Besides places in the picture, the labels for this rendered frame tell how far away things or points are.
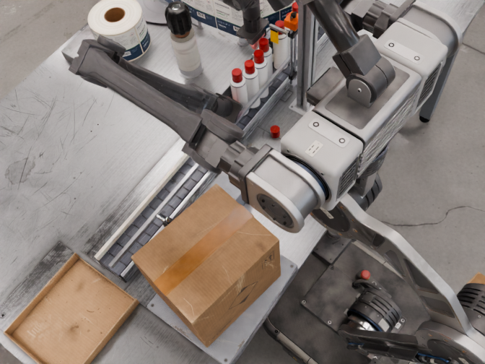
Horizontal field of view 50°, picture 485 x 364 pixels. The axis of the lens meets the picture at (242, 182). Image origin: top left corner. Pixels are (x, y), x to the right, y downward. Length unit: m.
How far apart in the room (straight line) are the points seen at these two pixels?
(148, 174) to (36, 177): 0.40
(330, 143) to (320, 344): 1.29
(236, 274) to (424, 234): 1.49
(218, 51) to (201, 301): 1.06
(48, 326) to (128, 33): 1.03
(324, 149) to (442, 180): 1.86
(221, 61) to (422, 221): 1.28
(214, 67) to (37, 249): 0.89
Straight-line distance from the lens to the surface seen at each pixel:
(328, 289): 2.19
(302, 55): 1.71
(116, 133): 1.95
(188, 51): 1.87
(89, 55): 1.21
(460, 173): 2.85
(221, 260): 1.32
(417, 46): 1.16
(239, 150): 1.03
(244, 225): 1.35
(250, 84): 1.75
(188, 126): 1.10
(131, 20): 2.02
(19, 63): 3.61
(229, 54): 2.02
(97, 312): 1.66
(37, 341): 1.71
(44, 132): 2.05
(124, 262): 1.64
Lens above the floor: 2.34
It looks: 60 degrees down
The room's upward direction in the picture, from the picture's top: 9 degrees counter-clockwise
